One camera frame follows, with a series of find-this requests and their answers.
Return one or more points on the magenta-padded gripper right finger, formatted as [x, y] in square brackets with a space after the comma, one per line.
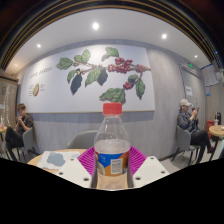
[148, 170]

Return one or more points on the clear red-capped drink bottle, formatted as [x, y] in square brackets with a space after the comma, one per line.
[112, 153]

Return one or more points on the round ceiling lights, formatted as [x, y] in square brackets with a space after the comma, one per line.
[95, 25]

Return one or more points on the black flask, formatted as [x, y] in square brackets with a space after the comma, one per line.
[218, 118]

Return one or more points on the person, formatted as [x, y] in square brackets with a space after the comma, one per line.
[190, 123]
[20, 126]

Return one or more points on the white wall notice board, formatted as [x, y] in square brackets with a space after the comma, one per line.
[210, 75]

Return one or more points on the white paper placemat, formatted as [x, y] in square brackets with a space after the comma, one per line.
[56, 159]

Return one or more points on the coffee branch wall mural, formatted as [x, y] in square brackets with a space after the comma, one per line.
[86, 80]

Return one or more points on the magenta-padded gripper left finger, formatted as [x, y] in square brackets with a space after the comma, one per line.
[75, 171]

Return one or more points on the small clear bottle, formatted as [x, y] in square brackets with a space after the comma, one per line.
[1, 121]

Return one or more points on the green exit sign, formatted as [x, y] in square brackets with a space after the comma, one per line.
[190, 65]

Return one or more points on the white paper wall notice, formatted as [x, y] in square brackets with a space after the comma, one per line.
[188, 91]

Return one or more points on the small round wooden table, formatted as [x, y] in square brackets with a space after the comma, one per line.
[217, 130]
[2, 130]

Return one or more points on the grey chair with dark legs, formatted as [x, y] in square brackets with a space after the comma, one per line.
[28, 140]
[182, 138]

